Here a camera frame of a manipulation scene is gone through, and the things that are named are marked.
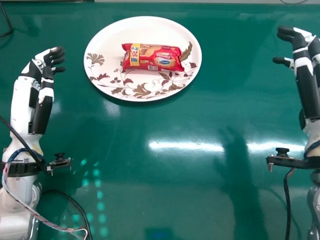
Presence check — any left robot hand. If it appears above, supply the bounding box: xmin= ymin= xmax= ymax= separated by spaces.
xmin=0 ymin=45 xmax=67 ymax=179

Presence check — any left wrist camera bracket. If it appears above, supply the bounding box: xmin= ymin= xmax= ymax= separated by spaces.
xmin=45 ymin=152 xmax=73 ymax=176

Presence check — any red biscuit packet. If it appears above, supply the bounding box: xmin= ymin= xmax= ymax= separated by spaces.
xmin=121 ymin=42 xmax=186 ymax=73

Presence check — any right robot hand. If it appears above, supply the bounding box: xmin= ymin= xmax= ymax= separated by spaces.
xmin=272 ymin=25 xmax=320 ymax=160

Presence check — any white flat ribbon cable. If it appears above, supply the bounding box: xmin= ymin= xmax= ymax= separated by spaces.
xmin=1 ymin=147 xmax=89 ymax=240

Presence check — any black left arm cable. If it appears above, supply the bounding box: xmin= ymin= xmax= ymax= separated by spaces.
xmin=0 ymin=115 xmax=93 ymax=240

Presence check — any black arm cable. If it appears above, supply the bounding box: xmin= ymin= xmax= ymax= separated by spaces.
xmin=0 ymin=115 xmax=93 ymax=240
xmin=283 ymin=168 xmax=300 ymax=240

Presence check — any white plate brown leaf pattern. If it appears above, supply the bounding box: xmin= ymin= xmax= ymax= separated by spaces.
xmin=83 ymin=15 xmax=203 ymax=103

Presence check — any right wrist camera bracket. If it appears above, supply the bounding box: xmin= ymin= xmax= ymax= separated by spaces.
xmin=265 ymin=147 xmax=320 ymax=174

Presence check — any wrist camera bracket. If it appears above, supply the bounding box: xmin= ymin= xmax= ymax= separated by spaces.
xmin=45 ymin=152 xmax=73 ymax=176
xmin=265 ymin=147 xmax=320 ymax=174

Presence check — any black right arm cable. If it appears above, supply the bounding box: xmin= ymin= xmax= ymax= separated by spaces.
xmin=283 ymin=168 xmax=300 ymax=240

